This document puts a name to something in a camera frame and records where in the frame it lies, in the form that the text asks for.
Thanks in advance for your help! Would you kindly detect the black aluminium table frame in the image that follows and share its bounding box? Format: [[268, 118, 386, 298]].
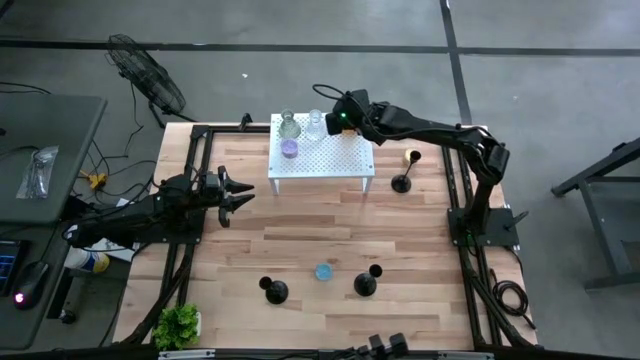
[[119, 110, 539, 351]]

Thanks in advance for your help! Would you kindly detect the white perforated shelf riser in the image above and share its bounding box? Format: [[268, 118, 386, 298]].
[[267, 111, 376, 196]]

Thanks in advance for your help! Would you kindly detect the yellow power plug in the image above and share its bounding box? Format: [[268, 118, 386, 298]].
[[80, 169, 109, 191]]

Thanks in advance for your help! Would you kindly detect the clear plastic bag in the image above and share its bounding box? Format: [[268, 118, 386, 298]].
[[16, 145, 60, 200]]

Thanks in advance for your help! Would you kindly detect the coiled black cable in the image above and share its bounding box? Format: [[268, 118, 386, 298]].
[[489, 267, 537, 331]]

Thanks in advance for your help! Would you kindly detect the white yellow wipes canister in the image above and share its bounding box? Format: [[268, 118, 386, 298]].
[[63, 247, 110, 274]]

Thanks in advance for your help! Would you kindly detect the black blocky device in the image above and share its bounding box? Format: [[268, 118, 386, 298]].
[[344, 331, 411, 360]]

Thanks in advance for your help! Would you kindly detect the black floor fan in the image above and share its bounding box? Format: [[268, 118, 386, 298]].
[[104, 33, 197, 129]]

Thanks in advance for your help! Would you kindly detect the keyboard with lit keys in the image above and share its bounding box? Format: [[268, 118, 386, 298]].
[[0, 238, 30, 297]]

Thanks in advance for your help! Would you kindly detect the grey desk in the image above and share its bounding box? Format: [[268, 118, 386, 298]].
[[0, 92, 109, 351]]

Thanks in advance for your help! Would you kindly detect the black floor cable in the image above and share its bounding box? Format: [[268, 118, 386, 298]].
[[89, 82, 157, 201]]

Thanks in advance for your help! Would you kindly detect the grey glass candlestick holder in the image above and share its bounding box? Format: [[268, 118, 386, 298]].
[[278, 108, 303, 140]]

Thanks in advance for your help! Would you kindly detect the black wide-base candlestick holder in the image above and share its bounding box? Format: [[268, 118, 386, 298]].
[[258, 275, 290, 306], [353, 263, 384, 298]]

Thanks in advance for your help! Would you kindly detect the black desk frame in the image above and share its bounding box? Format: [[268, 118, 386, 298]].
[[551, 137, 640, 291]]

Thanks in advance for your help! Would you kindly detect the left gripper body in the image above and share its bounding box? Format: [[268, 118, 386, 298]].
[[198, 166, 234, 230]]

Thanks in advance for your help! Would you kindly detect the black computer mouse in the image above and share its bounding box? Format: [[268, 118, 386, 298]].
[[12, 259, 50, 311]]

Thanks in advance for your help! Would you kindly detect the clear glass candlestick holder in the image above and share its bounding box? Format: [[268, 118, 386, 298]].
[[305, 108, 327, 142]]

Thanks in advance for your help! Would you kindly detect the white cardboard box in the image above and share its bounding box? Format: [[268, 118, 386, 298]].
[[92, 198, 139, 263]]

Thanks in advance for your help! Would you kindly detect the slim black candlestick holder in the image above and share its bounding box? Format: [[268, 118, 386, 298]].
[[390, 149, 423, 195]]

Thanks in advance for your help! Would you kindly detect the green plant in white pot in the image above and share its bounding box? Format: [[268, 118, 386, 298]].
[[152, 303, 202, 351]]

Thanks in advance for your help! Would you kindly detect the silver bracket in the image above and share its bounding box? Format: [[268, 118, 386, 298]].
[[437, 351, 494, 360], [158, 349, 216, 360]]

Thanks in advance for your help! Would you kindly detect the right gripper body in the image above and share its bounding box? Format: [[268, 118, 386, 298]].
[[324, 88, 376, 141]]

